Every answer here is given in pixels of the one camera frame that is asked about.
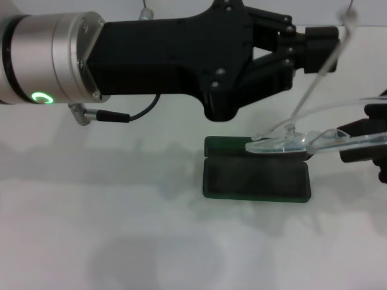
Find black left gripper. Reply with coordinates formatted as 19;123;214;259
86;0;281;122

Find clear frame glasses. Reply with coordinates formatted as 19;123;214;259
244;7;387;156

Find green glasses case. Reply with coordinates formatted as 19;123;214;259
201;135;312;202

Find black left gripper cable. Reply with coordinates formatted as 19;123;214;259
68;92;161;126

